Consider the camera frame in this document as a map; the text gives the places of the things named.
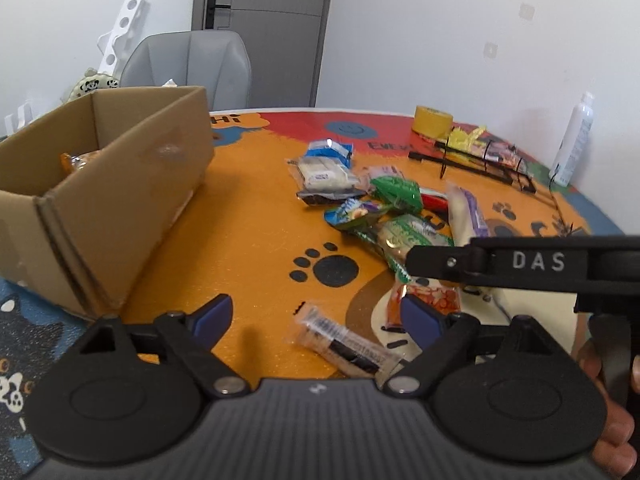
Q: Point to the clear bag with red items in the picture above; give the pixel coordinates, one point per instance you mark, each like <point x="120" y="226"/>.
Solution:
<point x="500" y="152"/>

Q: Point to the blue and green snack packet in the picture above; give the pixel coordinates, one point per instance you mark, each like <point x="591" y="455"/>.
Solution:
<point x="352" y="212"/>

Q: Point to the panda print plush toy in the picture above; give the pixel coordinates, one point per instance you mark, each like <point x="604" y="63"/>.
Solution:
<point x="90" y="85"/>

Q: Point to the green bread packet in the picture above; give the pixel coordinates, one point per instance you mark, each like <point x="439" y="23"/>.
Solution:
<point x="400" y="235"/>

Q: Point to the dark snack packet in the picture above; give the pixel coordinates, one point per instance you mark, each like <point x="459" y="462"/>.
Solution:
<point x="317" y="199"/>

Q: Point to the yellow tape roll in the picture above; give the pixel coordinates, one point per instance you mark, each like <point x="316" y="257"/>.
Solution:
<point x="431" y="122"/>

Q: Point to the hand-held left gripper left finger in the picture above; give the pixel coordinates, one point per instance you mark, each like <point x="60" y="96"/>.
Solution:
<point x="215" y="316"/>

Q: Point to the orange and red snack packet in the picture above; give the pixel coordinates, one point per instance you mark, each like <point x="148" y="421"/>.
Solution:
<point x="435" y="300"/>

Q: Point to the clear packet with barcode label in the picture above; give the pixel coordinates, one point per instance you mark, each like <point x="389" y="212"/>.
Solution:
<point x="340" y="342"/>

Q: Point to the clear packet with white bread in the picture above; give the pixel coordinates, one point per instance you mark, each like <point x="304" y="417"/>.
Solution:
<point x="325" y="175"/>

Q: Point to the bright green snack packet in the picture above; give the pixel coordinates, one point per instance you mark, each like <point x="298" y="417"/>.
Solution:
<point x="397" y="191"/>

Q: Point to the yellow plastic bag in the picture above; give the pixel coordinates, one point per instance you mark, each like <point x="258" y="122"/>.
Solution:
<point x="462" y="141"/>

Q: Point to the grey door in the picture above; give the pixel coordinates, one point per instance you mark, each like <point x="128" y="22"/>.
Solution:
<point x="280" y="35"/>

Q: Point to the pale striped snack packet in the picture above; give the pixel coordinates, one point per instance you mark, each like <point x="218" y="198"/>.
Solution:
<point x="385" y="171"/>

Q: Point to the white wall outlet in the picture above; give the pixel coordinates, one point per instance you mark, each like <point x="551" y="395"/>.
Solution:
<point x="491" y="50"/>
<point x="526" y="10"/>

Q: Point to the white plastic holder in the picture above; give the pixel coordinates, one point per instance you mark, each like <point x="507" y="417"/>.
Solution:
<point x="20" y="116"/>

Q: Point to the white perforated rack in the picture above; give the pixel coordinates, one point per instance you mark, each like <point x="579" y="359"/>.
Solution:
<point x="122" y="20"/>

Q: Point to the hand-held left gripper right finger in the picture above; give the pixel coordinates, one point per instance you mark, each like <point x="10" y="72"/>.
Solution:
<point x="420" y="321"/>

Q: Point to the person's right hand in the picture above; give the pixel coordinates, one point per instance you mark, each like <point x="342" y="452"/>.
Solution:
<point x="617" y="432"/>

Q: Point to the grey padded chair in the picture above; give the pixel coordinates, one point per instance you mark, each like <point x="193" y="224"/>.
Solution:
<point x="200" y="60"/>

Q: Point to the brown cardboard box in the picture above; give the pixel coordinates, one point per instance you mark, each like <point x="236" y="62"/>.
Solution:
<point x="125" y="200"/>

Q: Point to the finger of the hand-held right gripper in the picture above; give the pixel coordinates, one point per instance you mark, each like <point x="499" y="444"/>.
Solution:
<point x="435" y="261"/>

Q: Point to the pink and purple snack packet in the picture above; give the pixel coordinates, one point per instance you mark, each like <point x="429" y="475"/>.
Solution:
<point x="465" y="215"/>

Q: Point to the white plastic bottle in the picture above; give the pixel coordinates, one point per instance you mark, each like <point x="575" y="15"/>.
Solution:
<point x="575" y="140"/>

